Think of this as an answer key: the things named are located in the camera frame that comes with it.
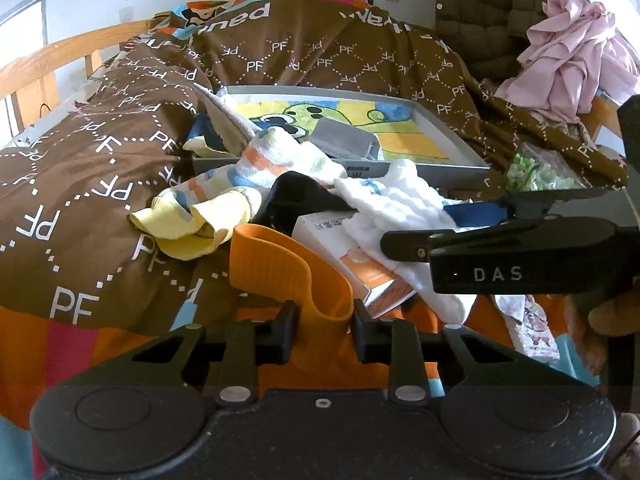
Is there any window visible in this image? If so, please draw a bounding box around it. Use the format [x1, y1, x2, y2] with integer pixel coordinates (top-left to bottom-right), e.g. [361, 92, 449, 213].
[0, 0, 48, 67]

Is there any yellow striped sock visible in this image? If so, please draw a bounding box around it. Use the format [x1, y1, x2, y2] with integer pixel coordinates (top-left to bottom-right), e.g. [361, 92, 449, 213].
[129, 127, 347, 261]

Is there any white fluffy cloth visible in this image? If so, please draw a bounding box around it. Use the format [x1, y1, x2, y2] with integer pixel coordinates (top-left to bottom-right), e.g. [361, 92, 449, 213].
[334, 159, 476, 324]

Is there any black sock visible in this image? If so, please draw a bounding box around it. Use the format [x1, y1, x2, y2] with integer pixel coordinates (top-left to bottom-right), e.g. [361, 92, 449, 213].
[252, 171, 354, 235]

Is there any wooden bed rail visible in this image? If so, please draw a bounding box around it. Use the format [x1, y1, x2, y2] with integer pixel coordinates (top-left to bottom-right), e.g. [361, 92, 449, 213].
[1, 18, 152, 132]

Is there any brown PF patterned blanket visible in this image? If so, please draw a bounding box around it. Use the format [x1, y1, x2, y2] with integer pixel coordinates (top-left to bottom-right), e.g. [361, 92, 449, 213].
[0, 0, 630, 430]

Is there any grey tray with cartoon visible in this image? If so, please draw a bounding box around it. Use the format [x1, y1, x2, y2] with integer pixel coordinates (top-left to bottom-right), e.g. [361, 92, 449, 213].
[217, 86, 489, 190]

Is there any brown quilted jacket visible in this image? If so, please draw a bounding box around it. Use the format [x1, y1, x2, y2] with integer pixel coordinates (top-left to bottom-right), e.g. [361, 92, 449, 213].
[435, 0, 547, 82]

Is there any white cartoon print sock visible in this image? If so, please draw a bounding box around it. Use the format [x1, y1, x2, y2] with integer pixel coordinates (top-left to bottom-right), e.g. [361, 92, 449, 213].
[492, 295, 560, 364]

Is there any grey folded cloth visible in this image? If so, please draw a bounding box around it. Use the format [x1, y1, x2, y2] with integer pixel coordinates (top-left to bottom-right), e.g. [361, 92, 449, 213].
[310, 118, 381, 160]

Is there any orange white medicine box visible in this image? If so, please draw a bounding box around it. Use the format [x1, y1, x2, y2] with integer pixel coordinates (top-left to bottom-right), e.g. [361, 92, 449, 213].
[292, 211, 414, 318]

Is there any jar of green stars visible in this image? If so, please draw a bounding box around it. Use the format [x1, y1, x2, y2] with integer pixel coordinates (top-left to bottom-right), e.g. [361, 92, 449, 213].
[506, 143, 587, 193]

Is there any pink cloth pile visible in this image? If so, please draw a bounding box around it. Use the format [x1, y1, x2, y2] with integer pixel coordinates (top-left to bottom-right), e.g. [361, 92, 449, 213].
[496, 0, 639, 124]

